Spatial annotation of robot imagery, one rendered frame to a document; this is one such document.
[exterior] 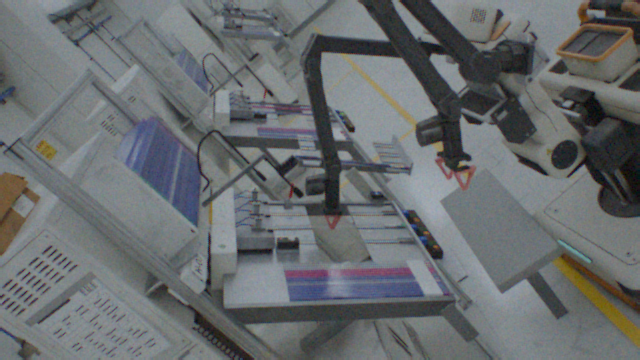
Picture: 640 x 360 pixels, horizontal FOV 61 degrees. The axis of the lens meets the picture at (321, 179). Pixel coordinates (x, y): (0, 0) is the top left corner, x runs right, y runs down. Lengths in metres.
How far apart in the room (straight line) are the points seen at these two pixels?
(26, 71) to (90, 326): 3.54
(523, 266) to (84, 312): 1.34
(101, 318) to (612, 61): 1.74
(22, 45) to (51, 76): 0.30
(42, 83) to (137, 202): 3.48
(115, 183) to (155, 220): 0.15
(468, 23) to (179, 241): 1.05
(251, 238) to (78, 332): 0.59
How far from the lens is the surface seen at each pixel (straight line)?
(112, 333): 1.68
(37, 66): 4.96
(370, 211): 2.24
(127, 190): 1.56
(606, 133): 1.97
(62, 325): 1.69
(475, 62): 1.55
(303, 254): 1.90
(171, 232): 1.61
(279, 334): 2.44
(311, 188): 1.96
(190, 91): 2.95
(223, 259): 1.75
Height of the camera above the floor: 1.93
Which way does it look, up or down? 25 degrees down
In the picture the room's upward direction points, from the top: 42 degrees counter-clockwise
